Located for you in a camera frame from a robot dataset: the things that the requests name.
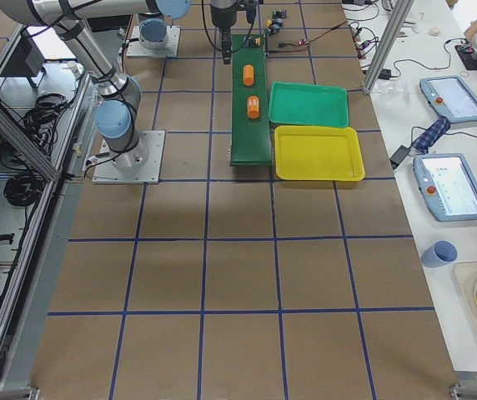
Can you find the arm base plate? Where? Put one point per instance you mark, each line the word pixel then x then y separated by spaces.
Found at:
pixel 138 47
pixel 141 165

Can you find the teach pendant near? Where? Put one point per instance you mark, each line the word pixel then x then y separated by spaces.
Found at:
pixel 448 186

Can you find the blue cup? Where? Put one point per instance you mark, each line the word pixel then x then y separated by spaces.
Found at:
pixel 439 254

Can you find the green tray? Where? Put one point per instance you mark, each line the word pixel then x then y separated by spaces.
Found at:
pixel 292 103

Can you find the black power adapter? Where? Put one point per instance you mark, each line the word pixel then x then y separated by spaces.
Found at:
pixel 399 155

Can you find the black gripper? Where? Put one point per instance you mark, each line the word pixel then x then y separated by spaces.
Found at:
pixel 222 17

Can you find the aluminium frame post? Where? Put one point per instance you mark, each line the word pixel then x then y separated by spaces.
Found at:
pixel 391 31

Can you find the plain orange cylinder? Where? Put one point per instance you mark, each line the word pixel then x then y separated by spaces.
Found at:
pixel 248 75

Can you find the teach pendant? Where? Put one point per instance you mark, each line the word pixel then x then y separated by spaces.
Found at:
pixel 450 97
pixel 448 186

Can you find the yellow tray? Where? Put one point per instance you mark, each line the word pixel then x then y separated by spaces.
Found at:
pixel 316 153

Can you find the blue checkered cloth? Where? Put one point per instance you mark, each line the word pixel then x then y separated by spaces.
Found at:
pixel 431 135

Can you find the teach pendant far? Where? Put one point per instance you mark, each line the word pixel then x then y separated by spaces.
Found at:
pixel 450 97

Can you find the green conveyor belt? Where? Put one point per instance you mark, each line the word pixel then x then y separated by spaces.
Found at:
pixel 250 132

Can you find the orange cylinder labelled 4680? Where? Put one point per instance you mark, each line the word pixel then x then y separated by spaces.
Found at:
pixel 253 107

